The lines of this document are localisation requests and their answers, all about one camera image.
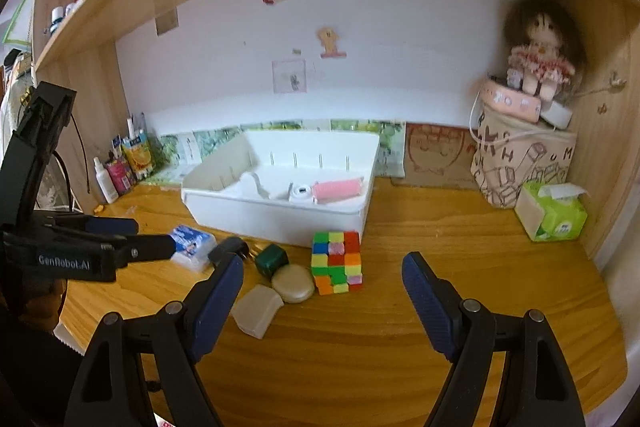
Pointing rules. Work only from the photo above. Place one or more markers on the green gold cube charger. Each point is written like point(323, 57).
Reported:
point(270, 259)

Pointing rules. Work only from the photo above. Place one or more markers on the beige rounded box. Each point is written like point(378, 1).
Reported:
point(255, 312)

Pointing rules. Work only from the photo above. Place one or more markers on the green leaf print paper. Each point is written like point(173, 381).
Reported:
point(392, 147)

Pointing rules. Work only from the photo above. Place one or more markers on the small metal wall hook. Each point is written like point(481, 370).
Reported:
point(615, 82)

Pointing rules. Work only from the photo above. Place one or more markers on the yellow bear wall sticker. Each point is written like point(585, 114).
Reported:
point(330, 41)

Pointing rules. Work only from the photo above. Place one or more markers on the black power adapter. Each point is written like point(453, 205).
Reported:
point(227, 248)

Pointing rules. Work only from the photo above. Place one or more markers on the brown cartoon face paper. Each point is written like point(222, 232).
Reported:
point(435, 152)

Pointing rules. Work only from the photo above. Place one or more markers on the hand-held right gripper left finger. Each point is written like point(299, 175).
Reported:
point(220, 297)

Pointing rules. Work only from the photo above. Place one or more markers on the printed canvas bag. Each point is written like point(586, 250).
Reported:
point(520, 162)

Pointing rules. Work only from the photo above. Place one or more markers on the blue white floss box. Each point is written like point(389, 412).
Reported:
point(195, 247)

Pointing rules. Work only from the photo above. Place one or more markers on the brown haired rag doll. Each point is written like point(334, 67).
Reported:
point(542, 57)

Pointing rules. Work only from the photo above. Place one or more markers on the white plastic storage bin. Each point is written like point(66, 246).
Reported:
point(280, 217)

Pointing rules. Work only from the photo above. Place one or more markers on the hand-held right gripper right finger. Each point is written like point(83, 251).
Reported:
point(425, 297)

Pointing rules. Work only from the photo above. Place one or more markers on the wooden desk shelf unit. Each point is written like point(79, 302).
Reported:
point(95, 97)

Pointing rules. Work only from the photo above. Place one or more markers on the green tissue pack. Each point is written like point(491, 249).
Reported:
point(560, 219)

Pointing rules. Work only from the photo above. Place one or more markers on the thin white tube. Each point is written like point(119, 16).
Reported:
point(131, 127)

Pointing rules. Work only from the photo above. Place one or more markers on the colourful puzzle cube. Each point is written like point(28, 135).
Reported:
point(335, 264)

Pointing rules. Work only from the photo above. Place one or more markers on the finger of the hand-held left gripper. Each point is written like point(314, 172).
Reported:
point(100, 225)
point(145, 249)

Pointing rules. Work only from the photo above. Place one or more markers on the white plastic bottle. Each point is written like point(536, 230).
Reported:
point(106, 182)

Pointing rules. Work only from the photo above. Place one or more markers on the clear adhesive wall hook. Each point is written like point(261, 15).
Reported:
point(166, 18)

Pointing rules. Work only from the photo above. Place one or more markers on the pink snack packet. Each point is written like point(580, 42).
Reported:
point(120, 177)

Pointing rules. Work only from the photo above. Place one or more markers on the white plastic scoop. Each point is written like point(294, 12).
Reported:
point(252, 184)

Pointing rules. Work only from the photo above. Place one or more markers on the white carton box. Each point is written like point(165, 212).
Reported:
point(190, 149)

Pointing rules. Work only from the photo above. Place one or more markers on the white lace cloth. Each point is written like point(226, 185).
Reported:
point(52, 187)

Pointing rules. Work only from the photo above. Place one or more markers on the round gold compact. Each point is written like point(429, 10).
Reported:
point(292, 284)

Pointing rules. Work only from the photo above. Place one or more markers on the pink brush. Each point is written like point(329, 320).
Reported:
point(337, 191)

